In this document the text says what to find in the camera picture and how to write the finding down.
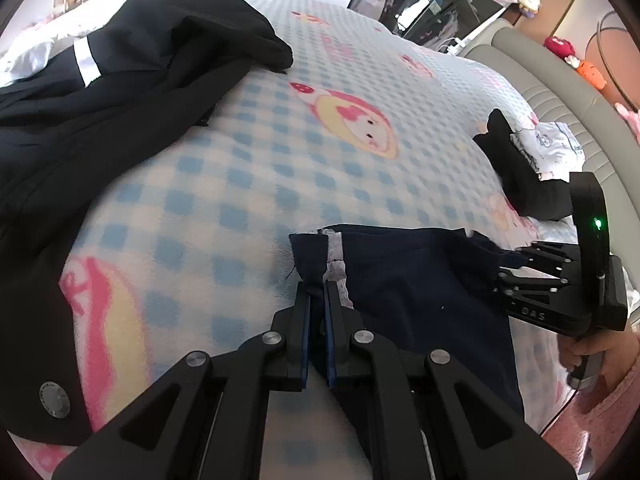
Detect blue checkered cartoon blanket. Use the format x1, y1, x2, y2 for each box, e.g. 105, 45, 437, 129
60, 0, 573, 427

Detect folded black garment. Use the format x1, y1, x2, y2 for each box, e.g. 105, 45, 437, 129
473, 110, 573, 221

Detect black jacket on bed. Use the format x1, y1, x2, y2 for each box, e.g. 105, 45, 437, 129
1, 0, 293, 445

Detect person right hand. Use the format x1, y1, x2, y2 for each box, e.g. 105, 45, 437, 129
558, 325, 639, 392

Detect folded white printed garment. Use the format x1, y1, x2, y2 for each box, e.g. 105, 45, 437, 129
511, 122, 586, 182

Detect navy striped track pants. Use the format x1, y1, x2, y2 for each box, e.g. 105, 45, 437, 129
288, 224, 525, 414

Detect orange plush toy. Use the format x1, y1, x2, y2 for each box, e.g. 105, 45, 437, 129
576, 60, 608, 91

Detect grey padded headboard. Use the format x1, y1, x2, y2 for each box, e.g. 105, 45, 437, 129
461, 20, 640, 287

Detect red plush toy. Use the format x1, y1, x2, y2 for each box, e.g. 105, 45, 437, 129
544, 36, 576, 60

